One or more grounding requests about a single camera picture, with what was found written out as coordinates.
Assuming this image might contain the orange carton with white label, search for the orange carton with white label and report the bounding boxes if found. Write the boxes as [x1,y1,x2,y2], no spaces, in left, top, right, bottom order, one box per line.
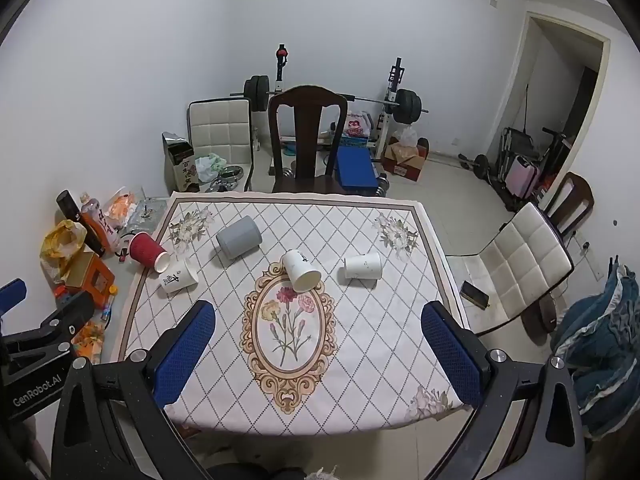
[80,212,121,256]

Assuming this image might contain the orange box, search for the orange box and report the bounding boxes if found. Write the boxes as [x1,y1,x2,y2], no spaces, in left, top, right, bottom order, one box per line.
[62,252,116,301]

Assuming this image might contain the yellow plastic bag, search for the yellow plastic bag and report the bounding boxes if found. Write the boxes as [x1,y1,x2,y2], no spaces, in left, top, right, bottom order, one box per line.
[40,220,88,283]

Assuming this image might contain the dark wooden chair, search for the dark wooden chair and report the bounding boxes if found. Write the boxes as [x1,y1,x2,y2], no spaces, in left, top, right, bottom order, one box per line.
[542,171,596,241]
[267,85,349,195]

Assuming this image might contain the blue bench pad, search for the blue bench pad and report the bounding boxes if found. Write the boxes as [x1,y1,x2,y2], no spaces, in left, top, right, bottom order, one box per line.
[336,146,378,192]

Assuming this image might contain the clear bag with orange contents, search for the clear bag with orange contents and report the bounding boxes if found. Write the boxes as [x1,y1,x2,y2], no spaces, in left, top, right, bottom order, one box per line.
[100,187,138,231]

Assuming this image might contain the green and white plastic bag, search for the green and white plastic bag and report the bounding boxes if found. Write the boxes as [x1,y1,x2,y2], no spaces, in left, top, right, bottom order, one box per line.
[195,154,228,183]

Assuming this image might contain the folding hand cart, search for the folding hand cart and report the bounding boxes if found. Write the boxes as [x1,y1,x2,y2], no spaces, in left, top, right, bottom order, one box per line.
[500,127,533,181]

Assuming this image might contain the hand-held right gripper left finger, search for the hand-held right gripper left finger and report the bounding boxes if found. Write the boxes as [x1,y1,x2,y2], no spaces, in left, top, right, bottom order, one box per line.
[50,300,217,480]

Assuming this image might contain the black bottle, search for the black bottle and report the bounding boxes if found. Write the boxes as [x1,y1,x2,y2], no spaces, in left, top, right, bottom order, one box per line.
[56,190,108,258]

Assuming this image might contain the barbell with black plates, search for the barbell with black plates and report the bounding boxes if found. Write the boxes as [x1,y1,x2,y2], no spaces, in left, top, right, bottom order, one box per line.
[230,75,430,123]

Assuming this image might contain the red and white plastic bag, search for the red and white plastic bag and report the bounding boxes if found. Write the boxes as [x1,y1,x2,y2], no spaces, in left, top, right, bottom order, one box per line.
[342,111,373,138]

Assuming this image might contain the clear plastic wrap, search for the clear plastic wrap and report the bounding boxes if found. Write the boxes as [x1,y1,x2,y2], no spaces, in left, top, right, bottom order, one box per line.
[127,199,168,233]

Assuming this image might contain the pink suitcase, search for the pink suitcase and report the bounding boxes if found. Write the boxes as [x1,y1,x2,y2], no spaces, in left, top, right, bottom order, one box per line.
[507,156,541,200]

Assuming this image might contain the floral printed tablecloth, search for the floral printed tablecloth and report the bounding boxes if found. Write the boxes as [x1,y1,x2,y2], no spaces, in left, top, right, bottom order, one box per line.
[114,191,471,436]

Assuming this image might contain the white paper cup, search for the white paper cup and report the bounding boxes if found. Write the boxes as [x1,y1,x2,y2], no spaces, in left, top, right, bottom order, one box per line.
[280,249,322,292]

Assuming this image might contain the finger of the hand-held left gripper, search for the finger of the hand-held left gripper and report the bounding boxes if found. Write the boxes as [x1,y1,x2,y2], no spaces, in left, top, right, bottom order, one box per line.
[0,279,27,316]
[30,293,96,349]

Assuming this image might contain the white weight rack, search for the white weight rack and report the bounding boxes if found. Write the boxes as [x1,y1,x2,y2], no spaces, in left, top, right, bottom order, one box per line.
[272,45,407,161]

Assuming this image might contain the cardboard box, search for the cardboard box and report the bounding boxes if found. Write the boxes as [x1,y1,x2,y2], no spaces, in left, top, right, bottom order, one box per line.
[382,137,430,182]

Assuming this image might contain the black smartphone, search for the black smartphone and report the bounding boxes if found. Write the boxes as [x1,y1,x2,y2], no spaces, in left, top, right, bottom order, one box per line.
[460,281,491,309]

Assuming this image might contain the metal bowls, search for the metal bowls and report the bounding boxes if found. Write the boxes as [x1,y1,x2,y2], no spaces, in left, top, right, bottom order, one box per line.
[210,166,245,192]

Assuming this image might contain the white cup with black calligraphy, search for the white cup with black calligraphy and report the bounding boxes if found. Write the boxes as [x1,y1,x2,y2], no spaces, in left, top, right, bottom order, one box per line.
[160,258,199,295]

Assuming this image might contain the red ribbed paper cup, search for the red ribbed paper cup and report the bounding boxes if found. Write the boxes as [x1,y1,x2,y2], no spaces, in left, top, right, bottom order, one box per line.
[129,231,170,274]

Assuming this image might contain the small barbell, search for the small barbell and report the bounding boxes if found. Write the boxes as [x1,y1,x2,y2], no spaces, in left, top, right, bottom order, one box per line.
[459,154,493,181]

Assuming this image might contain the blue denim clothing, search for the blue denim clothing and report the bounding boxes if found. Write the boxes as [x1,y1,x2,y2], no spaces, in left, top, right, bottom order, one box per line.
[550,257,640,441]

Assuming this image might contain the white padded chair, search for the white padded chair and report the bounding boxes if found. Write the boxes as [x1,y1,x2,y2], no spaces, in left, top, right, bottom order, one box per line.
[445,202,575,336]
[187,98,256,193]

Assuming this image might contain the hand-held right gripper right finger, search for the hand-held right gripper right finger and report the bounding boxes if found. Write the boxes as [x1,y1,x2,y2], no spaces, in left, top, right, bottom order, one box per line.
[421,301,589,480]

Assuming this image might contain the grey cup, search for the grey cup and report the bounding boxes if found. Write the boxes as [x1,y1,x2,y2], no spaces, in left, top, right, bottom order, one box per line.
[216,215,262,260]

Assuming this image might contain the orange snack packet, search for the orange snack packet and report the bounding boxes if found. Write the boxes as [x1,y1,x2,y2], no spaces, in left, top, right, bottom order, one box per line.
[72,320,106,363]

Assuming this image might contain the white speckled cup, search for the white speckled cup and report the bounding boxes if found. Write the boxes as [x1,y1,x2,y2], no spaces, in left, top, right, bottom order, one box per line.
[343,253,382,281]

